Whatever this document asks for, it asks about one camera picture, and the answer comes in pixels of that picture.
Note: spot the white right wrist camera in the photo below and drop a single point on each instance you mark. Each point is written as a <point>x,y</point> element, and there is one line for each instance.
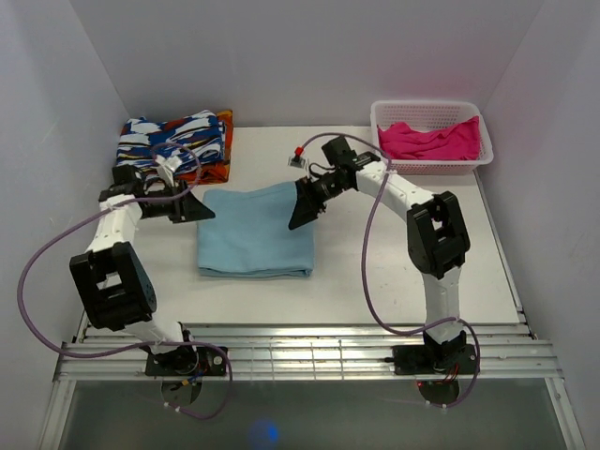
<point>297,159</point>

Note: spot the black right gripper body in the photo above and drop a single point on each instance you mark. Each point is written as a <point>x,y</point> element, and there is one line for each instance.
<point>328,186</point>

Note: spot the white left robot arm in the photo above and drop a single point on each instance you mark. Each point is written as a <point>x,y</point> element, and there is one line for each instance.
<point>116,291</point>

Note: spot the light blue trousers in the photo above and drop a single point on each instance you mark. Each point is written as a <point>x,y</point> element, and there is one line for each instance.
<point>249,235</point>

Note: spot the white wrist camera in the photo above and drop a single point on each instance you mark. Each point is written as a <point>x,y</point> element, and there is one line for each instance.
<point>297,159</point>
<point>167,167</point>

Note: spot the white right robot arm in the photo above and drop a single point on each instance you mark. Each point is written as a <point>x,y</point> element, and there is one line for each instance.
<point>437,244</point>

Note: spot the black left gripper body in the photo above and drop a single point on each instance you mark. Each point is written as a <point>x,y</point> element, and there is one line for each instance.
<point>168,208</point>

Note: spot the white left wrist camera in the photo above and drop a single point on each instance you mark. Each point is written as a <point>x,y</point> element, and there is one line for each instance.
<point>167,167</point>

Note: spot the blue white patterned folded trousers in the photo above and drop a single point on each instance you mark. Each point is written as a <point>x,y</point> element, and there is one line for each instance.
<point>139,135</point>

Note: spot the pink trousers in basket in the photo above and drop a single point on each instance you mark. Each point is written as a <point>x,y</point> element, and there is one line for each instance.
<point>456,143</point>

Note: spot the white plastic basket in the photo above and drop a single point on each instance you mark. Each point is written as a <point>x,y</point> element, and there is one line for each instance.
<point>428,115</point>

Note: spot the aluminium table edge rail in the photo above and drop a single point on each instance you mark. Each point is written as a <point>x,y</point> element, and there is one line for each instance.
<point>325,353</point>

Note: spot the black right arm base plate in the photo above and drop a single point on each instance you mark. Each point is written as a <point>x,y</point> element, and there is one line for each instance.
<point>433,360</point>

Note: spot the orange folded trousers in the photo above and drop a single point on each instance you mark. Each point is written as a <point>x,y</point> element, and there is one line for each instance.
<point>210,136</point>

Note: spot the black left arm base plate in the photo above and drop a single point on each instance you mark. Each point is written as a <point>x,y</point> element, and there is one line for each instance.
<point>187,362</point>

